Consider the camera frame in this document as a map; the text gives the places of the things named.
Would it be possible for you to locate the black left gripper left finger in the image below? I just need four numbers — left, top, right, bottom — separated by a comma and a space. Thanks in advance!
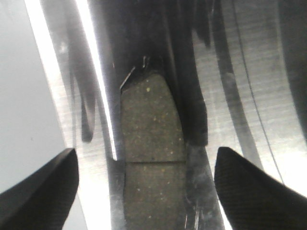
0, 149, 79, 230

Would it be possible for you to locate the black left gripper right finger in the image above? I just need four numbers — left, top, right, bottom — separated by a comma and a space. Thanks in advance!
214, 147, 307, 230

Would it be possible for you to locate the brake pad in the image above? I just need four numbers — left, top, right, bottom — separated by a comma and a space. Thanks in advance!
121, 74, 186, 230

